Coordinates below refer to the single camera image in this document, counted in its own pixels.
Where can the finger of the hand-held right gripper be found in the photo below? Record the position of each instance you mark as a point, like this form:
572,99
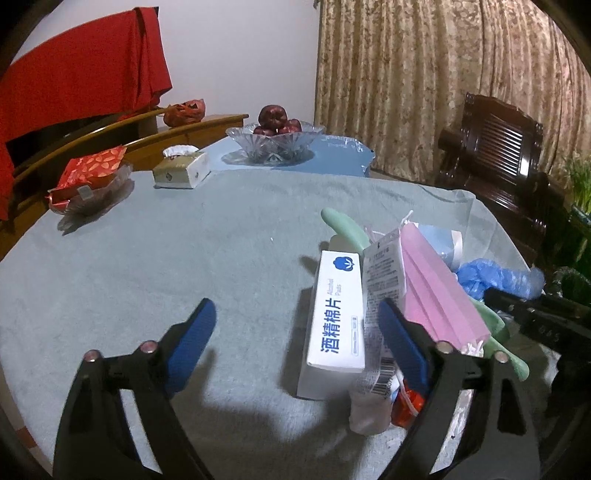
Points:
503,302

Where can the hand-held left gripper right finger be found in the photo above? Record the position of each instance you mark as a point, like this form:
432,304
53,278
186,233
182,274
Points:
401,341

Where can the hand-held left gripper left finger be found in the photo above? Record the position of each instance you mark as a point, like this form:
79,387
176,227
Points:
194,332

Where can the bin with black bag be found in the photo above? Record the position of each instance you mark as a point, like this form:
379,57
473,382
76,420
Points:
572,284

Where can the red plastic bag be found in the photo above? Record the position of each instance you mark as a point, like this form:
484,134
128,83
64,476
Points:
406,408

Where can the pink face mask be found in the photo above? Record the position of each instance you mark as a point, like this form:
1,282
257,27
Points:
429,295

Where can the white cardboard box blue print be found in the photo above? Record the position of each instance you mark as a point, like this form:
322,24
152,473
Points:
334,323

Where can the clear labelled plastic packet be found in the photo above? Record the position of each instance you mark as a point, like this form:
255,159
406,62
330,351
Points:
383,272

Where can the blue and white tissue pack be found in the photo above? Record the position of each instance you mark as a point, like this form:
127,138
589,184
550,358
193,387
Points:
438,240

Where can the green rubber glove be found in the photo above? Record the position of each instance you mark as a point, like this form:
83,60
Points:
346,228

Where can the green potted plant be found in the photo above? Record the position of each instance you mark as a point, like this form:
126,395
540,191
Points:
579,184

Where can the gold and white tissue box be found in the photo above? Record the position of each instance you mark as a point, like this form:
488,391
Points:
180,173

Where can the dark wooden chair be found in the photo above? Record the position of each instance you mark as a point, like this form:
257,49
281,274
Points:
503,138

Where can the red patterned packet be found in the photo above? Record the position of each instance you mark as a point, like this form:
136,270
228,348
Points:
87,168

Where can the glass fruit bowl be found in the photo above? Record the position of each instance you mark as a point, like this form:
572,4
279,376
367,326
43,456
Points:
272,143

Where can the small dark red apple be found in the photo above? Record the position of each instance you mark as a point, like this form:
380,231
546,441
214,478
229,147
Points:
292,126
262,130

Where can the red printed bag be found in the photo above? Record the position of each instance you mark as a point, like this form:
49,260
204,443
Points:
184,113

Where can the large dark red apple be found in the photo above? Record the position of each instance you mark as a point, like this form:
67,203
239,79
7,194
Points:
272,115

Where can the beige patterned curtain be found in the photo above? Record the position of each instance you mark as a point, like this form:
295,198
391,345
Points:
415,69

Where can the red cloth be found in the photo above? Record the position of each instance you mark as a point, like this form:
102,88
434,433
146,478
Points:
83,69

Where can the wooden bench frame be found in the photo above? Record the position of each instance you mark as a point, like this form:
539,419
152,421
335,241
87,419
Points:
212,124

